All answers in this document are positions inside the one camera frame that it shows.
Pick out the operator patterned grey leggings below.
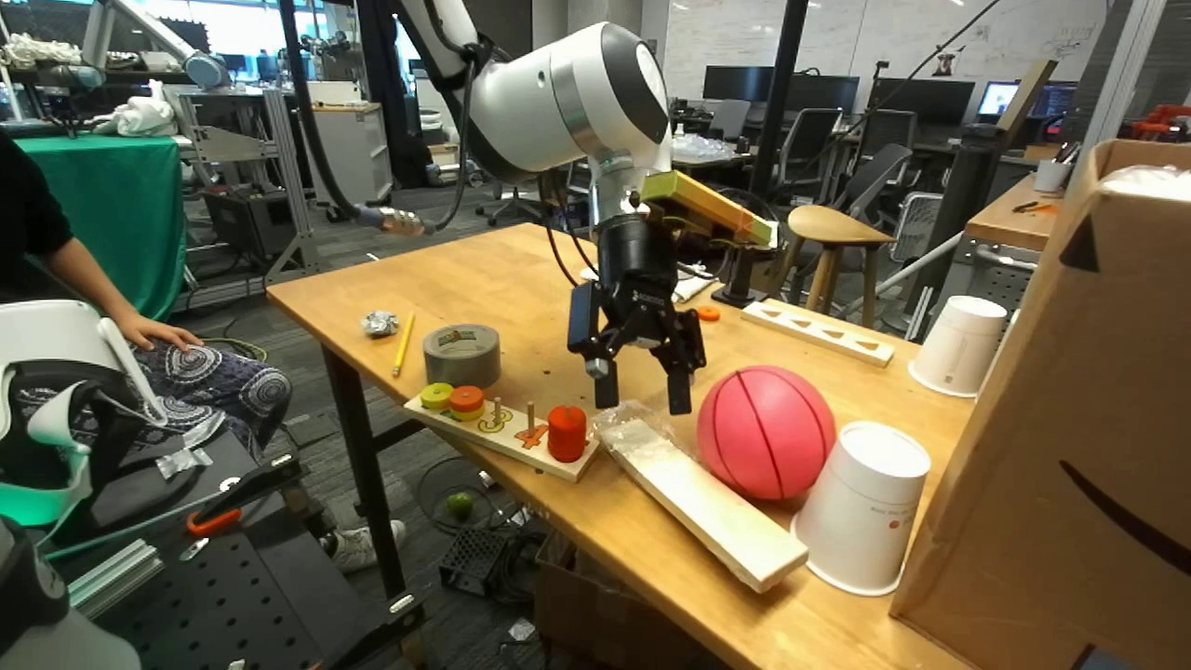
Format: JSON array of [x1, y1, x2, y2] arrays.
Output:
[[133, 341, 299, 451]]

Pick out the black camera stand pole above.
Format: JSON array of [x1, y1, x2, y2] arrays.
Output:
[[724, 0, 811, 314]]

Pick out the green cloth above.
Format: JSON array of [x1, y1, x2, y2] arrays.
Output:
[[10, 131, 187, 323]]

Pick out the black computer monitor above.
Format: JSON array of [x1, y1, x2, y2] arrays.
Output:
[[794, 72, 865, 119], [872, 76, 978, 128], [702, 61, 778, 104]]

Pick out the operator black shirt torso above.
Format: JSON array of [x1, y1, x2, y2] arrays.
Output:
[[0, 131, 74, 307]]

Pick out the wooden strip with holes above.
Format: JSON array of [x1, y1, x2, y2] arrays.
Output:
[[739, 297, 898, 374]]

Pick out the laptop with blue screen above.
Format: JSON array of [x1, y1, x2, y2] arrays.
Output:
[[974, 77, 1026, 128]]

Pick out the grey duct tape roll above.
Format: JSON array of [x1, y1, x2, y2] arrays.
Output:
[[419, 322, 506, 390]]

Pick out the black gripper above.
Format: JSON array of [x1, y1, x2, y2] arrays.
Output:
[[567, 214, 711, 418]]

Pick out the long wooden workbench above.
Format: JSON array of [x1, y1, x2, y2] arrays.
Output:
[[965, 173, 1071, 257]]

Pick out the white paper cup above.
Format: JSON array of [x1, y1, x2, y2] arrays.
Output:
[[794, 418, 933, 600], [906, 294, 1011, 402]]

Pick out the round wooden stool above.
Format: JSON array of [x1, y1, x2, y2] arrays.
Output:
[[773, 200, 894, 328]]

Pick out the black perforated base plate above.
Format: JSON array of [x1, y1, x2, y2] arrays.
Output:
[[69, 497, 424, 670]]

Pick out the operator bare hand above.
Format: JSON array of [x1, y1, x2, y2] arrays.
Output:
[[115, 309, 200, 354]]

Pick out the clear plastic bag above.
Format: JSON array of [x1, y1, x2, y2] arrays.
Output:
[[1097, 165, 1191, 207]]

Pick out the dark padded office chair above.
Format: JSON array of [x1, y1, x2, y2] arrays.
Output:
[[832, 143, 914, 225]]

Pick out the teal handled tool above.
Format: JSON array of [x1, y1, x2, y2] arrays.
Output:
[[0, 294, 172, 538]]

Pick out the wooden peg stacking board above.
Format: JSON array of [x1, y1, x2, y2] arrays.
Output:
[[403, 382, 607, 484]]

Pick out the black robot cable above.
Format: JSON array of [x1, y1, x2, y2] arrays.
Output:
[[541, 181, 607, 294]]

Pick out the large cardboard shipping box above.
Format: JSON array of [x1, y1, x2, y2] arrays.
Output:
[[888, 139, 1191, 670]]

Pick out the yellow pencil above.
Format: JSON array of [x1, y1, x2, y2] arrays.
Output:
[[391, 309, 419, 382]]

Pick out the white cabinet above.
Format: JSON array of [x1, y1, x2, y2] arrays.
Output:
[[310, 101, 393, 207]]

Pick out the pink mini basketball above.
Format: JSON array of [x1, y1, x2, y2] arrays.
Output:
[[693, 361, 841, 509]]

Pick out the operator forearm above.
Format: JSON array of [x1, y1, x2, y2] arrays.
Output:
[[40, 236, 146, 339]]

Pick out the long white foam tray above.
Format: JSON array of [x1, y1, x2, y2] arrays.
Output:
[[593, 402, 811, 596]]

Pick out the red cylinder stacking block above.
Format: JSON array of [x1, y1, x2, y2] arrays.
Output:
[[548, 402, 593, 466]]

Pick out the crumpled silver foil ball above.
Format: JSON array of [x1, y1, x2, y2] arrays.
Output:
[[358, 307, 403, 341]]

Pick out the black metal table leg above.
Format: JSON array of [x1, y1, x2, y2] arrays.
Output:
[[316, 341, 424, 624]]

